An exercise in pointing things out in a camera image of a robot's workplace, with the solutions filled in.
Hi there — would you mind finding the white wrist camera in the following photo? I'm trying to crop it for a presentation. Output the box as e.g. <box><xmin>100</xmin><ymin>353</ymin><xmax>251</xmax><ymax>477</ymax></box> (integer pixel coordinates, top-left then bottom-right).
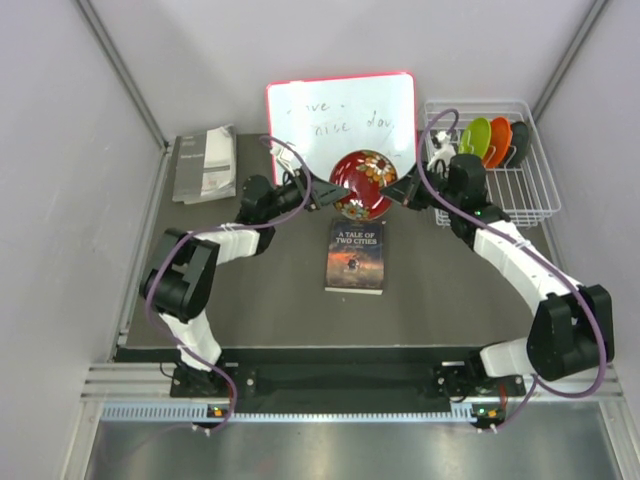
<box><xmin>269</xmin><ymin>143</ymin><xmax>300</xmax><ymax>178</ymax></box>
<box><xmin>427</xmin><ymin>130</ymin><xmax>456</xmax><ymax>172</ymax></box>

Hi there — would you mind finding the grey white manual booklet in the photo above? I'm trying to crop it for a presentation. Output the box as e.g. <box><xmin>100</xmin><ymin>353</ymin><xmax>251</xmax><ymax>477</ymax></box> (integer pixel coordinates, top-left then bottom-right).
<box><xmin>172</xmin><ymin>124</ymin><xmax>237</xmax><ymax>205</ymax></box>

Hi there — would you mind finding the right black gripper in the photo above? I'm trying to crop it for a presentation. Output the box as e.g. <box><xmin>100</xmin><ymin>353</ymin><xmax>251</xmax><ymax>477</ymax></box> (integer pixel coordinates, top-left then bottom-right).
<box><xmin>380</xmin><ymin>161</ymin><xmax>460</xmax><ymax>215</ymax></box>

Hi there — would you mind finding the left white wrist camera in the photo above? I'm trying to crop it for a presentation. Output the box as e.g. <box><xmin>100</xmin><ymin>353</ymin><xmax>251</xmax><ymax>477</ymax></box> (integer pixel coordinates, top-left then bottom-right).
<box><xmin>269</xmin><ymin>143</ymin><xmax>300</xmax><ymax>178</ymax></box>

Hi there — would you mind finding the orange plate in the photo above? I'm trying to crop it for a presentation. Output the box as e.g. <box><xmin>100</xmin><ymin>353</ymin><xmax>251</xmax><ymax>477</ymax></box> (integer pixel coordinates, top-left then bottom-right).
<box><xmin>483</xmin><ymin>116</ymin><xmax>512</xmax><ymax>169</ymax></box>

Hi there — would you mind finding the grey slotted cable duct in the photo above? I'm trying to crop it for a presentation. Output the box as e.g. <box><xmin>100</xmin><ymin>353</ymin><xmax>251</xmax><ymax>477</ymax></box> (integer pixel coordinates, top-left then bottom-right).
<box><xmin>101</xmin><ymin>403</ymin><xmax>506</xmax><ymax>424</ymax></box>

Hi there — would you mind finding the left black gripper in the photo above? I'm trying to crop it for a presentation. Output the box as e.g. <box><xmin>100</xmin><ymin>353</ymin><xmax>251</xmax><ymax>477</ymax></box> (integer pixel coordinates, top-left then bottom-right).
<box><xmin>263</xmin><ymin>165</ymin><xmax>349</xmax><ymax>222</ymax></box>

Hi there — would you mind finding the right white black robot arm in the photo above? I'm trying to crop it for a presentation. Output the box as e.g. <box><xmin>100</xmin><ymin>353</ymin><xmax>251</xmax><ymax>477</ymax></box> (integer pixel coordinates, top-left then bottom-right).
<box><xmin>380</xmin><ymin>154</ymin><xmax>614</xmax><ymax>399</ymax></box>

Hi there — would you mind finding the A Tale of Two Cities book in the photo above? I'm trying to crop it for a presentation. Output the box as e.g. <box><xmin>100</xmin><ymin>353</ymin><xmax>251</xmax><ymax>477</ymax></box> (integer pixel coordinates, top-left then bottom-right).
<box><xmin>324</xmin><ymin>218</ymin><xmax>385</xmax><ymax>295</ymax></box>

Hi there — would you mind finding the lime green plate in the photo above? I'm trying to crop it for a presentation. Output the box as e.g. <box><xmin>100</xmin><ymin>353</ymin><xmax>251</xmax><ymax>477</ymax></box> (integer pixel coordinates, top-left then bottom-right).
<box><xmin>458</xmin><ymin>117</ymin><xmax>492</xmax><ymax>158</ymax></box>

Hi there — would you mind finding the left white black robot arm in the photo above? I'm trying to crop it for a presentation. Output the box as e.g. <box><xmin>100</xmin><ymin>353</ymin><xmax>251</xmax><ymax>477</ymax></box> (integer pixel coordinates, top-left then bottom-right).
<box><xmin>139</xmin><ymin>170</ymin><xmax>350</xmax><ymax>397</ymax></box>

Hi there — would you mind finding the white wire dish rack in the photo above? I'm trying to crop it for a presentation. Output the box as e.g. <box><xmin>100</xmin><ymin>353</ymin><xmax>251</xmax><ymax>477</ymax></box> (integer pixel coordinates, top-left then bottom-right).
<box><xmin>423</xmin><ymin>99</ymin><xmax>561</xmax><ymax>227</ymax></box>

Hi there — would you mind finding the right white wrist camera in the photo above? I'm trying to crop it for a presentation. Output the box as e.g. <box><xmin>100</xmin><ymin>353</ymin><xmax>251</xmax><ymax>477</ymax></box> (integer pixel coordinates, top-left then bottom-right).
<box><xmin>427</xmin><ymin>130</ymin><xmax>456</xmax><ymax>172</ymax></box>

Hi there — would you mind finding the red framed whiteboard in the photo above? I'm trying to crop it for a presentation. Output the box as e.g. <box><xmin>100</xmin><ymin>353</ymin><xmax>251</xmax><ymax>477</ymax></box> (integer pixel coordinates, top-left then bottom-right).
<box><xmin>266</xmin><ymin>72</ymin><xmax>417</xmax><ymax>180</ymax></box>

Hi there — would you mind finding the red floral plate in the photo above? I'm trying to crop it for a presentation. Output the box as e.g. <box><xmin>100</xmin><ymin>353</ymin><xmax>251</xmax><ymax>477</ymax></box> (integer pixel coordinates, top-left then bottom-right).
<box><xmin>329</xmin><ymin>150</ymin><xmax>398</xmax><ymax>221</ymax></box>

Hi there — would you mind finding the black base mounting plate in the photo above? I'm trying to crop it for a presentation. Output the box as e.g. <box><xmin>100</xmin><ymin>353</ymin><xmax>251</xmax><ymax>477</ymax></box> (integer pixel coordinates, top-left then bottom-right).
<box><xmin>169</xmin><ymin>345</ymin><xmax>531</xmax><ymax>400</ymax></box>

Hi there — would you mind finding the dark teal plate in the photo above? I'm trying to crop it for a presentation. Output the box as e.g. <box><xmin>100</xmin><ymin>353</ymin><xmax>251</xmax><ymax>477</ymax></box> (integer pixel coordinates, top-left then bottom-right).
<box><xmin>503</xmin><ymin>121</ymin><xmax>531</xmax><ymax>168</ymax></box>

